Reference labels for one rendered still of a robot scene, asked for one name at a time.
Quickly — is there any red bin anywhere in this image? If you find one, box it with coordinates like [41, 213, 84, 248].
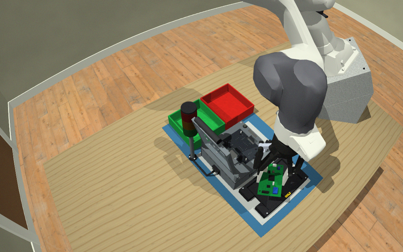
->
[200, 83, 254, 130]

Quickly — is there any green circuit board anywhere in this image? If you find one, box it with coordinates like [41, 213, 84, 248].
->
[257, 164, 284, 197]

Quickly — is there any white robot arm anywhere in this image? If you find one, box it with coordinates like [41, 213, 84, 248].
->
[240, 0, 359, 162]

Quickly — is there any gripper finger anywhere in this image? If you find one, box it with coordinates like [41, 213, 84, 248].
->
[253, 141, 282, 183]
[282, 155, 304, 186]

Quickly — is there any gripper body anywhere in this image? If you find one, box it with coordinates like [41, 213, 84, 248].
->
[269, 133, 298, 159]

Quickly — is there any green bin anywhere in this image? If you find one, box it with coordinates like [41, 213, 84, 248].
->
[168, 99, 225, 150]

